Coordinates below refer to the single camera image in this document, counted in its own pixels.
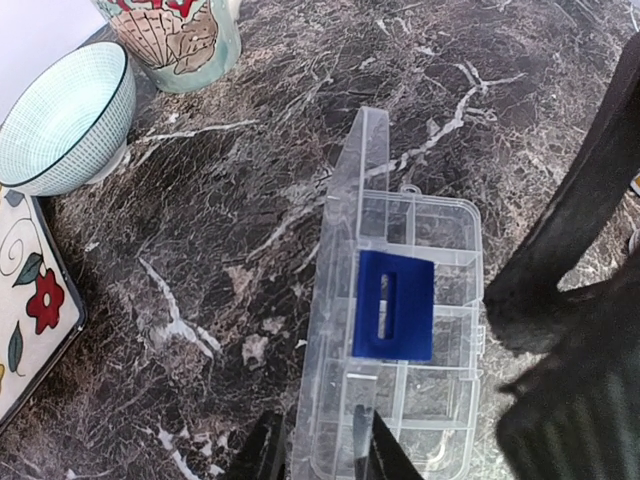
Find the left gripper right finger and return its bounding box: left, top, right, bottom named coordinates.
left=484, top=37, right=639, bottom=479

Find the blue box latch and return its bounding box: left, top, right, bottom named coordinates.
left=352, top=250, right=435, bottom=362

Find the square floral ceramic plate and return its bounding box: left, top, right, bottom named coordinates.
left=1, top=187, right=87, bottom=429

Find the clear plastic pill organizer box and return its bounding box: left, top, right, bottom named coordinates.
left=291, top=107, right=485, bottom=479

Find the right teal ceramic bowl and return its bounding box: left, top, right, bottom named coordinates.
left=1, top=42, right=136, bottom=196

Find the cream mug with coral pattern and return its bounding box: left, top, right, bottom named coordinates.
left=93, top=0, right=242, bottom=94

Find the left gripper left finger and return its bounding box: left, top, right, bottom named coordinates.
left=227, top=404, right=426, bottom=480

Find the large orange label pill bottle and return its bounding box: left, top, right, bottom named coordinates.
left=630, top=174, right=640, bottom=196

